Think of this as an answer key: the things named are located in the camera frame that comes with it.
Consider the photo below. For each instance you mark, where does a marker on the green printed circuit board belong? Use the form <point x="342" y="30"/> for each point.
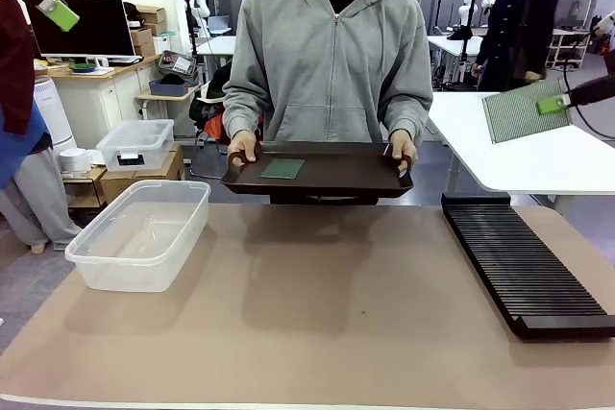
<point x="283" y="169"/>
<point x="514" y="117"/>

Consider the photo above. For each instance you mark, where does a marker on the dark brown serving tray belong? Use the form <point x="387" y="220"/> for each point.
<point x="336" y="175"/>

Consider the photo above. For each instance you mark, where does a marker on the person's left forearm grey sleeve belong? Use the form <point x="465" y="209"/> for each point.
<point x="408" y="107"/>

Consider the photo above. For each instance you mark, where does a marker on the person's right forearm grey sleeve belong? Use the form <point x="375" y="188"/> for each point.
<point x="245" y="110"/>

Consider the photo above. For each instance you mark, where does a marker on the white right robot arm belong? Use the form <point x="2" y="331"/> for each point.
<point x="606" y="23"/>

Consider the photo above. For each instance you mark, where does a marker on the person's left hand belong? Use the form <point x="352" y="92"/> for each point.
<point x="403" y="148"/>

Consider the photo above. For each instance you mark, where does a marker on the person's right hand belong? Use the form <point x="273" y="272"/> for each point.
<point x="242" y="146"/>

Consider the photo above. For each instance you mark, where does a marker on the black computer monitor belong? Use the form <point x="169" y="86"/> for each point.
<point x="91" y="26"/>

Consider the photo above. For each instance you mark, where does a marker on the green bowl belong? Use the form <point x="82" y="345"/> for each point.
<point x="82" y="66"/>

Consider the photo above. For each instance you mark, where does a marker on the large white table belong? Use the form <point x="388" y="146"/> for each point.
<point x="528" y="165"/>

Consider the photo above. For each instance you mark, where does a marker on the wooden shelf unit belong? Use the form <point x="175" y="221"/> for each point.
<point x="572" y="33"/>

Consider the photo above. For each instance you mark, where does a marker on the small stacked cardboard box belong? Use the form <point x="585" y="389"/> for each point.
<point x="144" y="50"/>
<point x="151" y="14"/>
<point x="141" y="35"/>

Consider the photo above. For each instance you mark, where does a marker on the person in black coat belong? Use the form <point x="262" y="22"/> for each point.
<point x="519" y="21"/>

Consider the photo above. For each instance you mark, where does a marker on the white cabinet desk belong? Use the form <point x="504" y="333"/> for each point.
<point x="101" y="98"/>

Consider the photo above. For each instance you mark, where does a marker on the white air purifier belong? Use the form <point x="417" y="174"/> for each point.
<point x="53" y="117"/>

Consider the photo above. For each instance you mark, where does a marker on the small white box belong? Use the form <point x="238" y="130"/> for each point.
<point x="163" y="42"/>

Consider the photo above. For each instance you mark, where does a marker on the long white background table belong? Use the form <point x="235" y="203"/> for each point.
<point x="451" y="45"/>

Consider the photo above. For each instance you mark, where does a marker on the grey tray with items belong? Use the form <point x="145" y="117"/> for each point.
<point x="175" y="63"/>

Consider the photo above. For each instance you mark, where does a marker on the blue plastic bin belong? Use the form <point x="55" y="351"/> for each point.
<point x="165" y="88"/>

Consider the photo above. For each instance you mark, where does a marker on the small white side table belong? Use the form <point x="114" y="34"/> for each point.
<point x="163" y="99"/>

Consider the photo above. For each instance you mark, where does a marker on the small white round device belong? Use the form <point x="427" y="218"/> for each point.
<point x="72" y="159"/>

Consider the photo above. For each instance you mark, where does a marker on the clear lidded storage container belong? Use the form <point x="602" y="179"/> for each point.
<point x="139" y="141"/>

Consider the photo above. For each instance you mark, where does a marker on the black slotted PCB rack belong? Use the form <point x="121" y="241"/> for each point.
<point x="519" y="266"/>

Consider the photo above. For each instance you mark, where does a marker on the large brown cardboard box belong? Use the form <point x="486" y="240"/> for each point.
<point x="158" y="175"/>

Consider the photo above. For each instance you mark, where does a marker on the orange cloth item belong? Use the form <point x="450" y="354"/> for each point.
<point x="214" y="129"/>

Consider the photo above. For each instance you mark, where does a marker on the person in grey hoodie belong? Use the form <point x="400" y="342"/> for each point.
<point x="331" y="69"/>

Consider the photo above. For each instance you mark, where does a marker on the clear plastic open box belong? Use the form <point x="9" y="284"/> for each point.
<point x="139" y="237"/>

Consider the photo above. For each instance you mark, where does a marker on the small black frame side table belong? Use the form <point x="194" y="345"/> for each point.
<point x="84" y="176"/>

